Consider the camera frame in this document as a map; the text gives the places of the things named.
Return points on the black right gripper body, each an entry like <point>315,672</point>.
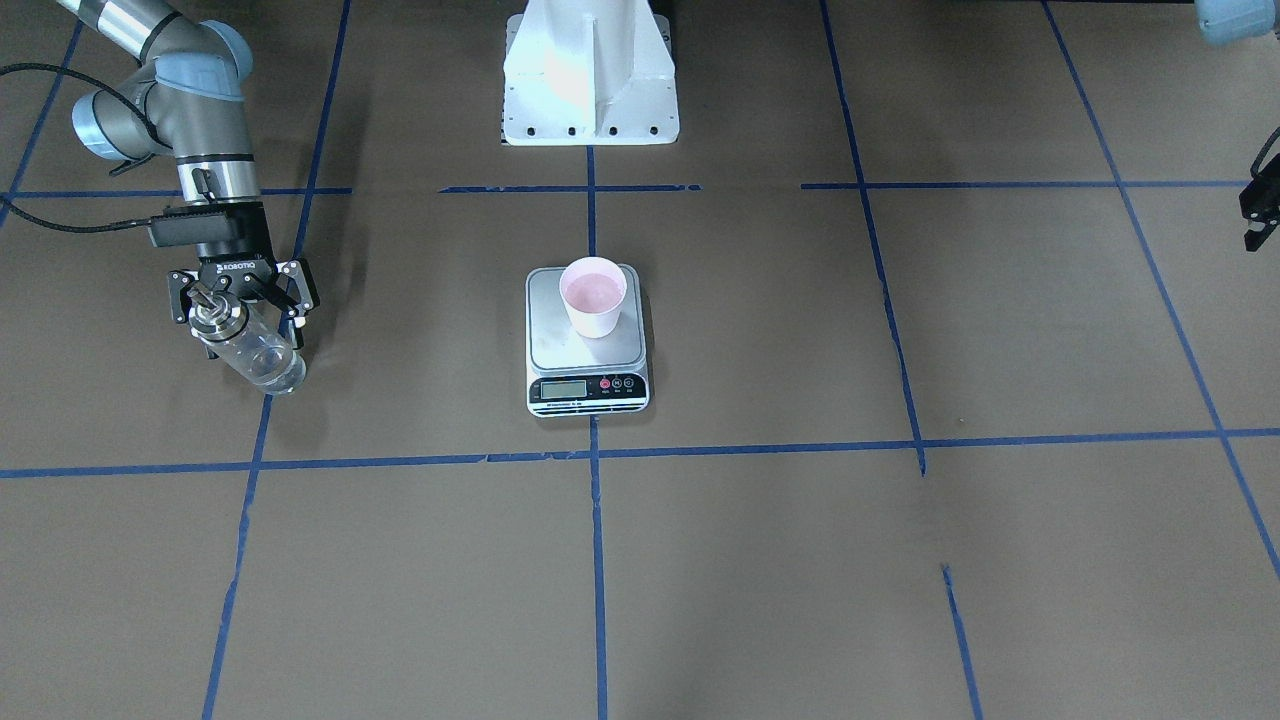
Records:
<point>236,270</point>

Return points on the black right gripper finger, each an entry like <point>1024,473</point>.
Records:
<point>182,295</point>
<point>294,294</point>

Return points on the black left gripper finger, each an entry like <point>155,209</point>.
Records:
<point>1258,233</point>

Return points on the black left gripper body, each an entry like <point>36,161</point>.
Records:
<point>1262,203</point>

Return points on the pink plastic cup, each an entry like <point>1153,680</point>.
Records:
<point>593,291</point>

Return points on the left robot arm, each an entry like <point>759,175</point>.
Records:
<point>1220,23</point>

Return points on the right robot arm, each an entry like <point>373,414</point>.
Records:
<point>185,102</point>

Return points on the silver digital kitchen scale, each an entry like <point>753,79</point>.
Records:
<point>569,374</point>

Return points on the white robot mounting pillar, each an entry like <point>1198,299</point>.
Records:
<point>589,73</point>

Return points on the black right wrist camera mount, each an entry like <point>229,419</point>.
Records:
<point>195,225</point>

